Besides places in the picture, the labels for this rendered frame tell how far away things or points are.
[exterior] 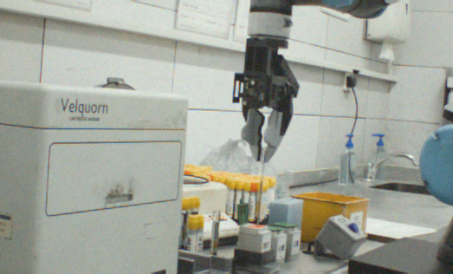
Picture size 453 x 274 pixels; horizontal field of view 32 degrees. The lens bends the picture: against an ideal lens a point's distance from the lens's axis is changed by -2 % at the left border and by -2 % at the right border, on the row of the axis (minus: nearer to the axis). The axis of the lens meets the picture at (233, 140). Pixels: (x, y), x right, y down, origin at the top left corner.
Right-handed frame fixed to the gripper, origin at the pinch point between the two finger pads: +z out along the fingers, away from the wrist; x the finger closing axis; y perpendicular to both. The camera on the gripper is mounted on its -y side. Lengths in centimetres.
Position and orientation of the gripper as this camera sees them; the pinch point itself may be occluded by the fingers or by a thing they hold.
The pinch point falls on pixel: (263, 154)
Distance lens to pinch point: 141.6
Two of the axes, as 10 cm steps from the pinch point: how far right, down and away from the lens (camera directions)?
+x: 8.9, 1.0, -4.5
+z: -0.8, 10.0, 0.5
